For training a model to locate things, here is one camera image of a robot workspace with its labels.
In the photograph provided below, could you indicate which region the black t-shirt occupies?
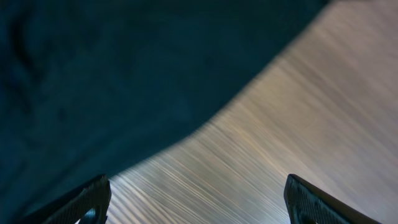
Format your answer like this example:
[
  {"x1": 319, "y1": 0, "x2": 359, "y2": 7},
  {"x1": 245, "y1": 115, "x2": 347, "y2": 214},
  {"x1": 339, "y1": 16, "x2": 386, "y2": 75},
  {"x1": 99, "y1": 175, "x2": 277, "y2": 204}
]
[{"x1": 1, "y1": 0, "x2": 328, "y2": 223}]

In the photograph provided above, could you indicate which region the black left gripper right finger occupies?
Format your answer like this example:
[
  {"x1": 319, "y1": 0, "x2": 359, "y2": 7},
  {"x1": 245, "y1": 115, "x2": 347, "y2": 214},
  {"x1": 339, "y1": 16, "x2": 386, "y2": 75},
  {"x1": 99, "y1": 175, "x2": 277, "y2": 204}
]
[{"x1": 284, "y1": 174, "x2": 379, "y2": 224}]

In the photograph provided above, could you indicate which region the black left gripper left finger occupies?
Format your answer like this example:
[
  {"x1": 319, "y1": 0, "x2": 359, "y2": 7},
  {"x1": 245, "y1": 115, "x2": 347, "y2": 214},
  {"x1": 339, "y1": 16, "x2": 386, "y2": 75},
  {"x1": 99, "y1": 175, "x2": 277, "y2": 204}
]
[{"x1": 18, "y1": 174, "x2": 111, "y2": 224}]

